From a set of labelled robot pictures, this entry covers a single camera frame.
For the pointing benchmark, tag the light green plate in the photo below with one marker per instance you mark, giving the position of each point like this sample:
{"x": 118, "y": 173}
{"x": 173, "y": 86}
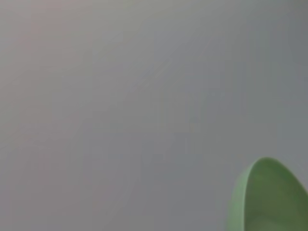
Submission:
{"x": 272, "y": 199}

